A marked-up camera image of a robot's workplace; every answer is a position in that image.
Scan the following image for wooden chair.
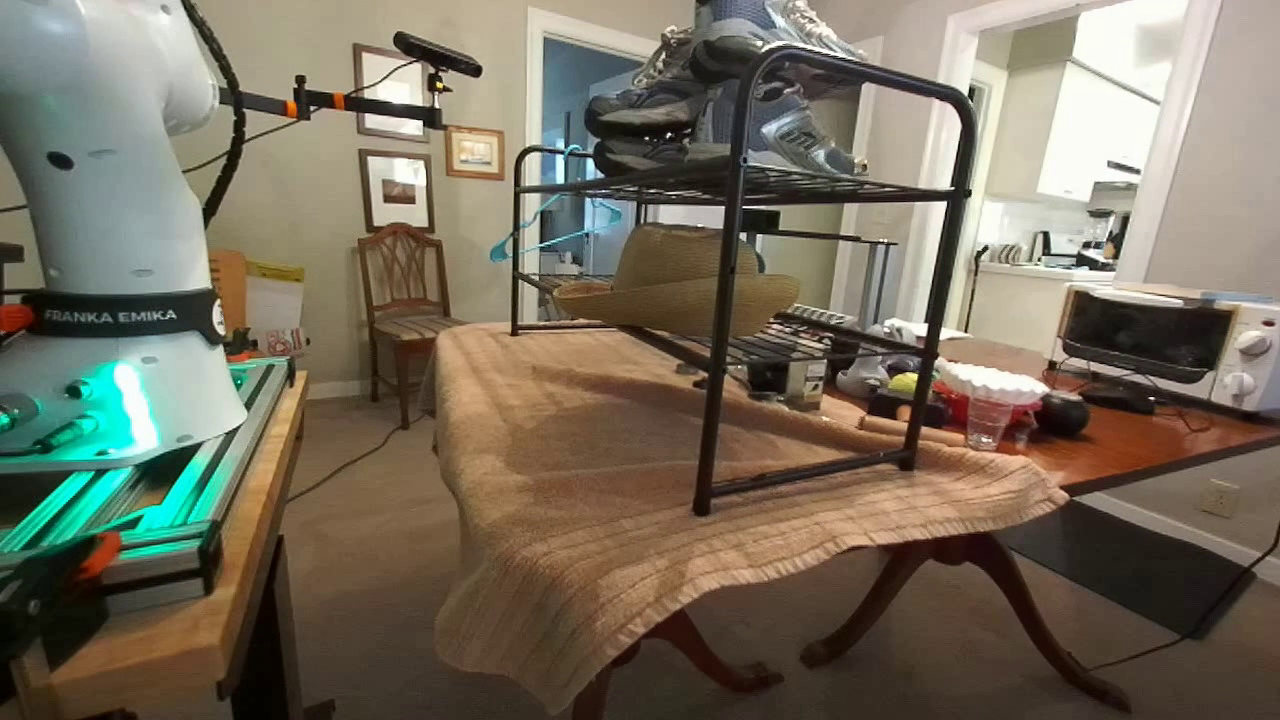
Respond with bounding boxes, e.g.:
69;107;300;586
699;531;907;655
354;222;455;422

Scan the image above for black camera on stand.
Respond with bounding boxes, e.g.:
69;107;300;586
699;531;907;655
219;31;482;129

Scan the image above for small gold framed picture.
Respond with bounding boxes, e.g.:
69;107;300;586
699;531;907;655
443;129;504;179

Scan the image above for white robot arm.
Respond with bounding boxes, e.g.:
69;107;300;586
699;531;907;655
0;0;244;469

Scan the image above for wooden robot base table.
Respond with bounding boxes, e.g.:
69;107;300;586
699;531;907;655
0;359;309;720

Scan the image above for yellow green ball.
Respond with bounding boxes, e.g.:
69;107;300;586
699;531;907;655
884;371;921;399

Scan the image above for framed picture upper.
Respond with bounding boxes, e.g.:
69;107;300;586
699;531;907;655
353;42;429;140

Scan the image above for white blue trainer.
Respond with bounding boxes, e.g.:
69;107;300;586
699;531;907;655
582;0;859;137
597;79;868;179

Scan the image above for black metal shoe rack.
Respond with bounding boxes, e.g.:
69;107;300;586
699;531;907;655
508;42;974;515

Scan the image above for framed picture lower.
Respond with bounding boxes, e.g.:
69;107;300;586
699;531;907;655
360;146;435;229

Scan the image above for tan straw hat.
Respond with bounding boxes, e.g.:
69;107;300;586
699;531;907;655
552;222;798;336

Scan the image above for white toaster oven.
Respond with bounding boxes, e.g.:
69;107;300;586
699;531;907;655
1055;284;1280;416

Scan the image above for blue plastic hanger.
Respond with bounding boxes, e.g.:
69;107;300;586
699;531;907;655
486;195;628;265

